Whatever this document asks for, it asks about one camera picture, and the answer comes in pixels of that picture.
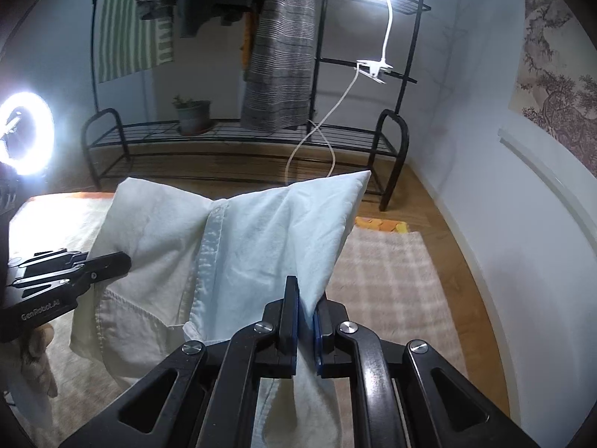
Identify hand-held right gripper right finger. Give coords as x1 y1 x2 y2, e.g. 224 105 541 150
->
313 296 542 448

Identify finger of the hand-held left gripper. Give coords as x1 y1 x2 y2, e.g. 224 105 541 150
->
14 248 132 274
14 268 130 297

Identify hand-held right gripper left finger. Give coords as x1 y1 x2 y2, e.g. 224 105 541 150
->
58 276 299 448

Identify white shirt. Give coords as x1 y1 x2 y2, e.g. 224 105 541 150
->
70 170 371 448

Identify black metal clothes rack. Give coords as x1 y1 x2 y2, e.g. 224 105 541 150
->
83 0 432 212

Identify person's left hand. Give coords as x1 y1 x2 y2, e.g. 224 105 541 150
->
19 326 59 397

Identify beige checked bed cover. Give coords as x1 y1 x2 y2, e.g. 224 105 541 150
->
9 198 469 448

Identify small potted plant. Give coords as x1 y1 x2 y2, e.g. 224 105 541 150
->
172 94 216 136

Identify grey plaid coat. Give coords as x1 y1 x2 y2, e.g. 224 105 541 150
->
240 0 325 130

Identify orange garment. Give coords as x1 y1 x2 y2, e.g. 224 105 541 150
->
239 9 256 80

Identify dark hanging jackets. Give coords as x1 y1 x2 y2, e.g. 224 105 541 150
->
177 0 220 38

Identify ring light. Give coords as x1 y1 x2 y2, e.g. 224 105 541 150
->
0 91 56 178

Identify white lamp cable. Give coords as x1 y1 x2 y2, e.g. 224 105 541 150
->
285 68 362 186

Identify green striped wall cloth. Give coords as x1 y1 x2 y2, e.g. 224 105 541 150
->
96 0 175 84

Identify landscape wall poster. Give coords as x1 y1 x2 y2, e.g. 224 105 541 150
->
508 0 597 173

